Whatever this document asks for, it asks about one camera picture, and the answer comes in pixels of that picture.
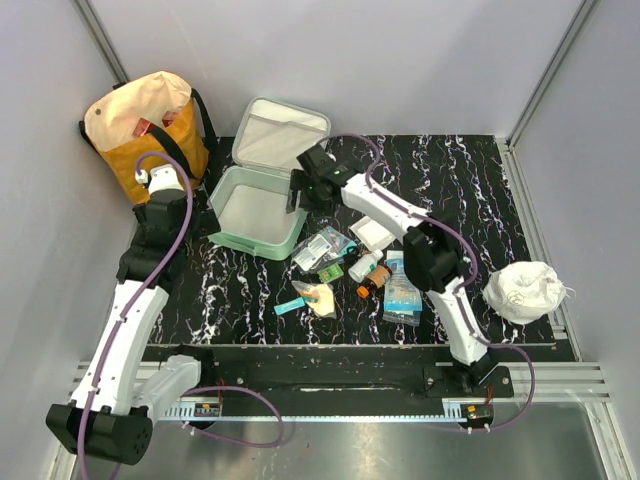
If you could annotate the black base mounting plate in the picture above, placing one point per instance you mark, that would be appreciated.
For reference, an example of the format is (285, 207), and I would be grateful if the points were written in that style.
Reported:
(348, 380)

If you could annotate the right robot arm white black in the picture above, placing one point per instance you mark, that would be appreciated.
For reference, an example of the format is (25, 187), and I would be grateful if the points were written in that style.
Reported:
(432, 252)

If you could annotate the white gauze pad packet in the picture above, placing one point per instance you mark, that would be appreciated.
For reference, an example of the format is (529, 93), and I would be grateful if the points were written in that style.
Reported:
(372, 234)

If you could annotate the mint green medicine case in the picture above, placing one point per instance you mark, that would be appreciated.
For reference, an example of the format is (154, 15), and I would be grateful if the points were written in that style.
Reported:
(250, 199)

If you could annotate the orange tote bag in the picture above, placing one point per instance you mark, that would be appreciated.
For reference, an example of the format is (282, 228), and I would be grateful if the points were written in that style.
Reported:
(157, 112)

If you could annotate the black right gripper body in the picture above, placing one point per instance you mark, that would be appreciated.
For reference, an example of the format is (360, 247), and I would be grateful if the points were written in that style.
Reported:
(310, 195)

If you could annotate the clear bag yellow items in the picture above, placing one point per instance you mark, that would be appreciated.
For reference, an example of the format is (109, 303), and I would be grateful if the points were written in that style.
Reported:
(319, 298)

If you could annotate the teal plaster packet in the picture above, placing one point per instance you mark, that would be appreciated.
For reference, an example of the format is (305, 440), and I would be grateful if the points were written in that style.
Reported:
(330, 234)

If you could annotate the brown bottle orange cap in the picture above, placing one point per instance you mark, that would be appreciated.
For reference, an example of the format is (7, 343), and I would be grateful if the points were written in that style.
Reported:
(375, 280)

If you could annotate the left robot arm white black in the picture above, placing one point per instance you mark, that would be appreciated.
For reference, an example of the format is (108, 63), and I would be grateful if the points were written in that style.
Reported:
(110, 416)

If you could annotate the white crumpled cloth bag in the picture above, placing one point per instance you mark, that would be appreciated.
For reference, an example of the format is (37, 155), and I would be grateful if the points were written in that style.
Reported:
(525, 291)

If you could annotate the cyan sachet strip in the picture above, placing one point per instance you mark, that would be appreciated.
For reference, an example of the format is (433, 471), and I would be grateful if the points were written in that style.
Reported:
(289, 306)

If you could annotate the clear bag white leaflets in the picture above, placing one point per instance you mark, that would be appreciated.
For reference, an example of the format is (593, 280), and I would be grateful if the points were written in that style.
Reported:
(310, 254)

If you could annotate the blue mask packet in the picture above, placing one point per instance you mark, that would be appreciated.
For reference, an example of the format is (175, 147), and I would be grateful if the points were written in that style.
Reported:
(402, 300)

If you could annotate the black handled scissors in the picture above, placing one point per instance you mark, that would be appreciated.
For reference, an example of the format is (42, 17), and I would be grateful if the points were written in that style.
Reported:
(342, 247)

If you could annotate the small green box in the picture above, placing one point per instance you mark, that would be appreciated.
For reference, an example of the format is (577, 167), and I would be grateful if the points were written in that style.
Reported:
(330, 273)

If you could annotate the white pill bottle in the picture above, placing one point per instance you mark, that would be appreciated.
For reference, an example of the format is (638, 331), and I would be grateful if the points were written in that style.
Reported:
(365, 265)

